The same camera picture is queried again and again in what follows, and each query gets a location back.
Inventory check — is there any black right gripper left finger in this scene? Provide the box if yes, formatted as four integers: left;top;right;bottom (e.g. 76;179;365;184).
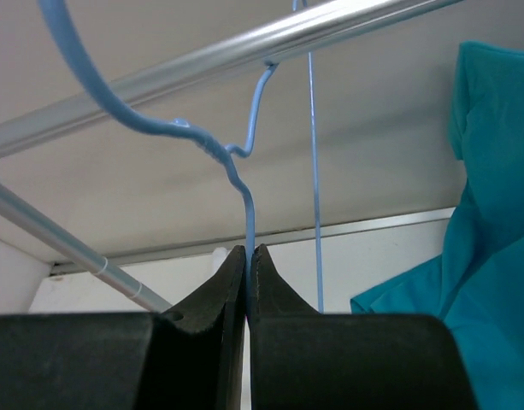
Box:
0;246;246;409

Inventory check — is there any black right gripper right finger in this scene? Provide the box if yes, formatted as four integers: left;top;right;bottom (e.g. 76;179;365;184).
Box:
249;246;477;409

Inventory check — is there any blue wire hanger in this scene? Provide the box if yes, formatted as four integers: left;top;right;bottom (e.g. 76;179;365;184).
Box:
37;0;327;315

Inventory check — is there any teal t shirt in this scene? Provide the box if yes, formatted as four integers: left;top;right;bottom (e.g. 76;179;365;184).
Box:
350;41;524;409

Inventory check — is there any white metal clothes rack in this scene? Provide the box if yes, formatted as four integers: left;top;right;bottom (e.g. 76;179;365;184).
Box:
0;0;466;315

